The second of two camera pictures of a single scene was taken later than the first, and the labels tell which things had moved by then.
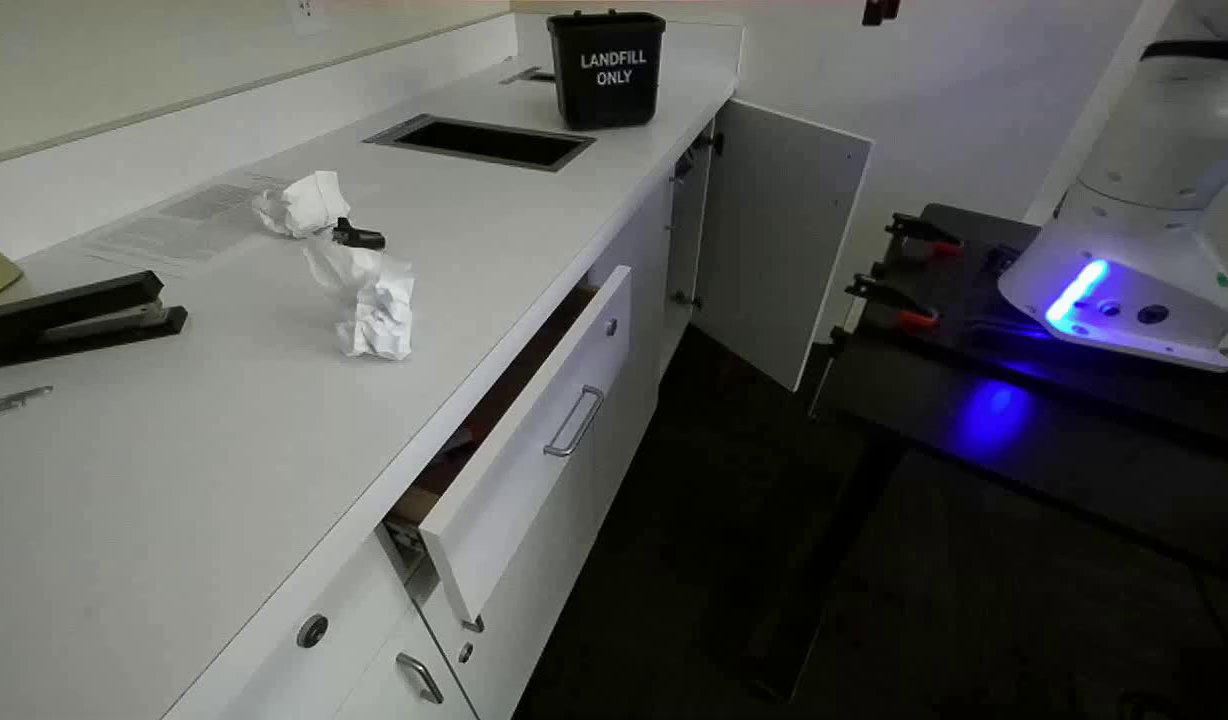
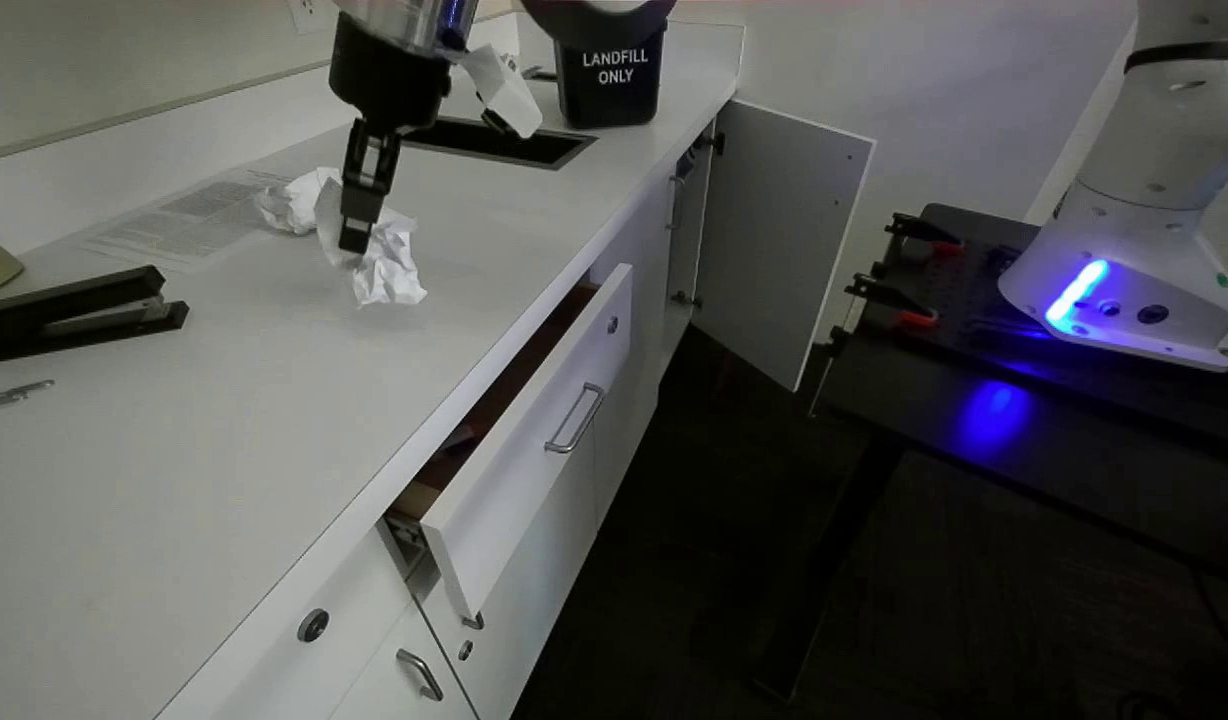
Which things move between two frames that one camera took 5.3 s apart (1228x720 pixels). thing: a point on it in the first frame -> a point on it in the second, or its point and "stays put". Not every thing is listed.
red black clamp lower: x=895 y=307 stays put
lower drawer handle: x=422 y=679 stays put
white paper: x=380 y=315 -> x=388 y=268
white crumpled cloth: x=304 y=207 stays put
